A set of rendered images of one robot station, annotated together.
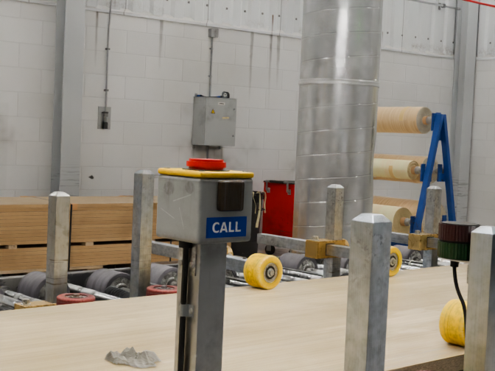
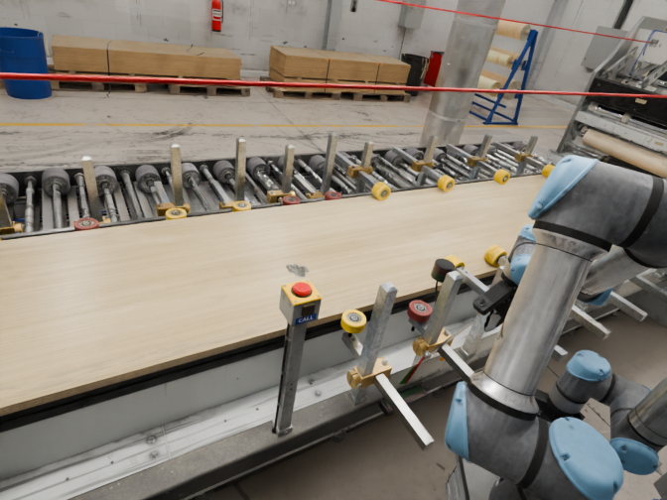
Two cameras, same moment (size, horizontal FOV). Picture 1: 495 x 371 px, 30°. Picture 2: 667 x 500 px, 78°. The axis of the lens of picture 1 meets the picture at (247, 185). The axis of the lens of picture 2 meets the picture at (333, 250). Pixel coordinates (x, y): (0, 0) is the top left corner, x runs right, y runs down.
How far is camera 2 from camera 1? 0.61 m
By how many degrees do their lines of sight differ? 31
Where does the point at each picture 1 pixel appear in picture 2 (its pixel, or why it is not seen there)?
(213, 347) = (299, 350)
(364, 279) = (379, 310)
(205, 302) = (295, 338)
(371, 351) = (377, 334)
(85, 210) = (335, 62)
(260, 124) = (437, 16)
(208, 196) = (297, 312)
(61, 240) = (289, 167)
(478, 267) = (445, 289)
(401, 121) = (512, 31)
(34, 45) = not seen: outside the picture
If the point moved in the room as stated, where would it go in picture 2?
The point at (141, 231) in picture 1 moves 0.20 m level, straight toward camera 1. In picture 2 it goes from (328, 162) to (323, 178)
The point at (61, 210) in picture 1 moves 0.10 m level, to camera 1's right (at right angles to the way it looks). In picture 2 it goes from (290, 154) to (310, 159)
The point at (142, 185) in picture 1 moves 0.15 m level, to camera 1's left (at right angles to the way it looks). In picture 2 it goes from (332, 141) to (302, 134)
